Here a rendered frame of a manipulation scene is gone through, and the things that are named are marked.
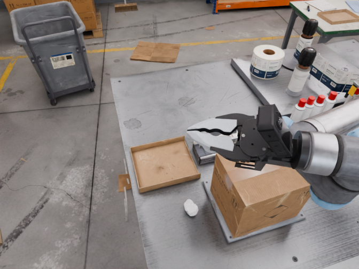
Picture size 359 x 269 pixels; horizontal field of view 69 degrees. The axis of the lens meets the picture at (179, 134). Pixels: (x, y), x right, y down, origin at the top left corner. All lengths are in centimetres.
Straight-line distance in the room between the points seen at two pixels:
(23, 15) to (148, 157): 255
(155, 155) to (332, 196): 96
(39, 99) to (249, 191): 287
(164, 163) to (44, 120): 199
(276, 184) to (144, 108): 97
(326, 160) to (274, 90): 134
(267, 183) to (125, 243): 134
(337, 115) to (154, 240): 81
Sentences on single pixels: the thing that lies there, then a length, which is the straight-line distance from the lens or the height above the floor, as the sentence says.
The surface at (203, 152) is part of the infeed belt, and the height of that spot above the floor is 88.
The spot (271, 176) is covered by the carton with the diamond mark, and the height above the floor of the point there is 112.
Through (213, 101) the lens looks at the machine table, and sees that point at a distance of 171.
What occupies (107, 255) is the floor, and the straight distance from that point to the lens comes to 207.
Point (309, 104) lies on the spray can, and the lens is 147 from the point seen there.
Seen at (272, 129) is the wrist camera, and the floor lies 163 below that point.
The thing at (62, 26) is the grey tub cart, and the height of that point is 55.
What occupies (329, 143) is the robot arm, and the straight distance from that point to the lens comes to 50.
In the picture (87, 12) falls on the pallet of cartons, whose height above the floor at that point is 40.
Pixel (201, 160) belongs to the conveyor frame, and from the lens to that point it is 133.
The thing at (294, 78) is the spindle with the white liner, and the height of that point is 100.
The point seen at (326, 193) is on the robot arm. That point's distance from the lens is 61.
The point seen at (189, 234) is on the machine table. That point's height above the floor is 83.
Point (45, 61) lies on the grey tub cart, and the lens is 293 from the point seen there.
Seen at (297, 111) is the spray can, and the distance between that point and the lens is 145.
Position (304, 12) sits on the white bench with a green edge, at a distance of 329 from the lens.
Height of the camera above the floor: 190
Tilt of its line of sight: 47 degrees down
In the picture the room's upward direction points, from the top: straight up
